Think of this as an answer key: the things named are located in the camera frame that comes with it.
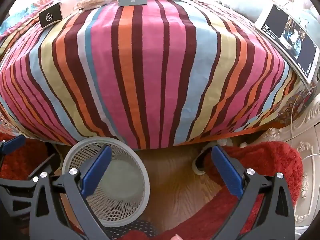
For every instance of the white ornate nightstand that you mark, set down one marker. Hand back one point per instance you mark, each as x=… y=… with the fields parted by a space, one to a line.
x=303 y=135

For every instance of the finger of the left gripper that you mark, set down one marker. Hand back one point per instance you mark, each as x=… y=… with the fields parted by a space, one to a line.
x=9 y=146

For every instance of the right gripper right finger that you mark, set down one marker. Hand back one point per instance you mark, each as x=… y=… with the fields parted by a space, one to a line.
x=275 y=218

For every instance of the white slipper under bed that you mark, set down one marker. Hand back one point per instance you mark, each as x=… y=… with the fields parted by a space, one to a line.
x=203 y=163

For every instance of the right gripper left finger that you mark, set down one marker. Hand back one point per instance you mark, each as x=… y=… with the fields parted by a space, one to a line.
x=48 y=219

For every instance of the red shaggy rug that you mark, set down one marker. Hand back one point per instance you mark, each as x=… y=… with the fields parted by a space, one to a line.
x=267 y=159

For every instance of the dark star-patterned cloth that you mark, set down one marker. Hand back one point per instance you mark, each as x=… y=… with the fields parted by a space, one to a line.
x=137 y=225

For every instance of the black box with logo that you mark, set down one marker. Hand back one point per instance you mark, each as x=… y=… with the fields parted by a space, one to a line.
x=51 y=15

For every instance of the long teal plush pillow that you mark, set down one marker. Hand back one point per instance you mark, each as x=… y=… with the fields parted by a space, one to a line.
x=251 y=9

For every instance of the white mesh waste basket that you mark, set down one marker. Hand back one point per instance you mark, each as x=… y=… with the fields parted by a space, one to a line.
x=123 y=192

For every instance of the striped colourful bedspread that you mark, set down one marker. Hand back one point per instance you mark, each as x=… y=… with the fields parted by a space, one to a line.
x=152 y=76

